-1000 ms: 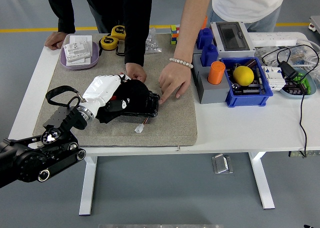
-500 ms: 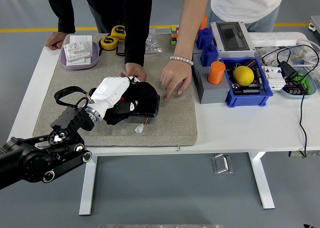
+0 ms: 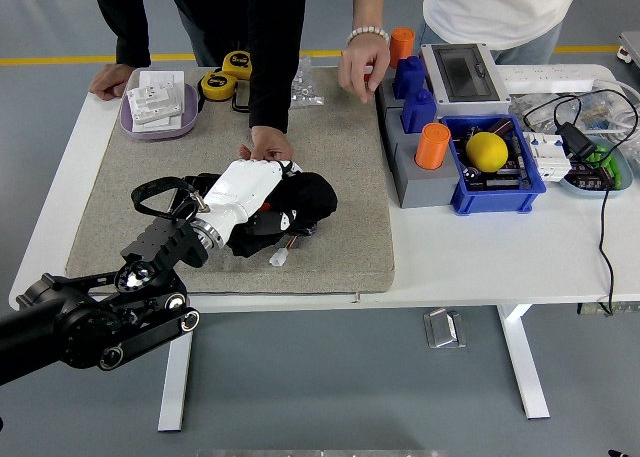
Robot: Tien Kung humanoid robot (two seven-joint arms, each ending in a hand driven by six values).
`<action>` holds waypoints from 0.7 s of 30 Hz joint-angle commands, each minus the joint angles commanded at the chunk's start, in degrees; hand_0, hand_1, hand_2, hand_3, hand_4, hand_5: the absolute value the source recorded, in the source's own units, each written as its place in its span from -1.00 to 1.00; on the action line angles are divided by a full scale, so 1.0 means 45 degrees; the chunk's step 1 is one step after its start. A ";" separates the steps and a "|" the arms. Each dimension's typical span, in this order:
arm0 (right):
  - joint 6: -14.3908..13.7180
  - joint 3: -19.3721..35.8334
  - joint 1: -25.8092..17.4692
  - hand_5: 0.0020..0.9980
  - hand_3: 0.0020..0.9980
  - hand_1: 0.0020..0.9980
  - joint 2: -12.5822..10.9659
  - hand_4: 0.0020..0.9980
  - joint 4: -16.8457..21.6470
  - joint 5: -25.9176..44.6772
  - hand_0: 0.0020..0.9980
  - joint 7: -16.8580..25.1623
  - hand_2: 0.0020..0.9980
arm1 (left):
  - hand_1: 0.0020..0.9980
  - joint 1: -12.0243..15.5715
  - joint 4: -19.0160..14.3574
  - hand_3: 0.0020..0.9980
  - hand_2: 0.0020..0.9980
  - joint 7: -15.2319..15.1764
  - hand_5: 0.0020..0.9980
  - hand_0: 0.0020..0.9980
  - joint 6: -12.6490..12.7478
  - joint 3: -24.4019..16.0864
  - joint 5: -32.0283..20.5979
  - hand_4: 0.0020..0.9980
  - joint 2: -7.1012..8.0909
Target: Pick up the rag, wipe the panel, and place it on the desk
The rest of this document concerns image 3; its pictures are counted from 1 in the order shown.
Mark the yellow ball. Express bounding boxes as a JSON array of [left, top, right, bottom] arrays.
[[465, 131, 510, 173]]

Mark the grey holder block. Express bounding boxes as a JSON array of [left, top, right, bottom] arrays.
[[383, 107, 462, 210], [373, 49, 431, 114]]

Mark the black tape measure strap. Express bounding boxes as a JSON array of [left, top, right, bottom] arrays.
[[230, 82, 251, 113]]

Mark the grey-brown mat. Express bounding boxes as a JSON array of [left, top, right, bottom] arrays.
[[64, 65, 396, 296]]

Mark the white power strip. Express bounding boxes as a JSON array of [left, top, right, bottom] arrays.
[[494, 64, 596, 94]]

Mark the green plastic part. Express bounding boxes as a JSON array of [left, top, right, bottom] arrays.
[[589, 145, 624, 183]]

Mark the orange cylinder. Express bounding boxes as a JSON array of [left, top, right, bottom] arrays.
[[414, 122, 452, 170], [388, 26, 417, 70]]

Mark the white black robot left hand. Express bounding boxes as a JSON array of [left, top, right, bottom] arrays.
[[202, 158, 305, 236]]

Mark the white bead bracelet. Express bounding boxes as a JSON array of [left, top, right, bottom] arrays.
[[346, 25, 391, 47]]

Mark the large white switch plate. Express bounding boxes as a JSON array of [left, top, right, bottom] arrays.
[[137, 70, 186, 128]]

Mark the blue plastic bin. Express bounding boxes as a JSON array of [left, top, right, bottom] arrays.
[[439, 115, 547, 216]]

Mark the blue block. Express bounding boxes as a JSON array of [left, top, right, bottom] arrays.
[[401, 87, 438, 136], [392, 55, 427, 101]]

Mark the person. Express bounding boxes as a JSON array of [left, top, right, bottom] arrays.
[[89, 0, 312, 164], [338, 0, 580, 103]]

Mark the black power adapter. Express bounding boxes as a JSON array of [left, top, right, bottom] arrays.
[[555, 121, 599, 161]]

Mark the white connector with orange wires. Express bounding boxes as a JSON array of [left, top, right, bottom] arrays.
[[268, 234, 301, 269]]

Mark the black terminal block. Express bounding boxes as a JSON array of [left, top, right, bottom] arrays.
[[569, 161, 616, 191]]

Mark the yellow tape measure with print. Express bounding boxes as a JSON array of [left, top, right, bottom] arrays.
[[221, 50, 254, 82]]

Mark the white circuit breaker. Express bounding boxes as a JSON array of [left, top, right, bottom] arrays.
[[523, 130, 572, 183]]

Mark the purple tray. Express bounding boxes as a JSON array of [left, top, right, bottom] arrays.
[[119, 80, 201, 141]]

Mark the black cable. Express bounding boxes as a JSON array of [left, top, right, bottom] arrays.
[[522, 87, 640, 318]]

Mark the clear bag of small parts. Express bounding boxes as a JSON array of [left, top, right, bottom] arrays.
[[509, 92, 566, 128]]

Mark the grey enclosure with clear lid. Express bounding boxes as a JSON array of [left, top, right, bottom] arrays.
[[418, 42, 512, 118]]

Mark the white table leg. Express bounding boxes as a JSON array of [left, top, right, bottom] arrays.
[[157, 321, 195, 433], [496, 304, 551, 421]]

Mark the white cable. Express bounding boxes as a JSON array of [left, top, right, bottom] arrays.
[[592, 76, 640, 128]]

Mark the white switch module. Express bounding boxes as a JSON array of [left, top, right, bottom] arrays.
[[125, 83, 183, 126]]

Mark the clear bag of metal nuts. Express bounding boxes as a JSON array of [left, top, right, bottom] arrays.
[[289, 54, 325, 110]]

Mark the person's right hand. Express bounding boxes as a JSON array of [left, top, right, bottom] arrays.
[[338, 36, 392, 103], [88, 62, 132, 102]]

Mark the black rag with red patch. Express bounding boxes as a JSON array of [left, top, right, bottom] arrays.
[[227, 171, 339, 259]]

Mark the clear bag of blue parts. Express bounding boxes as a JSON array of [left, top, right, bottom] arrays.
[[579, 92, 632, 134]]

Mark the black circuit board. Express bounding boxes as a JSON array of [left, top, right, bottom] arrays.
[[482, 169, 524, 191]]

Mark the person's left hand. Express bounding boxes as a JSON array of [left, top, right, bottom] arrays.
[[237, 126, 295, 164]]

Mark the light blue tray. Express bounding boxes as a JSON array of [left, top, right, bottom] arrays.
[[558, 136, 634, 199]]

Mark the black panel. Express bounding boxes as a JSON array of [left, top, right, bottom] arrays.
[[180, 172, 321, 239]]

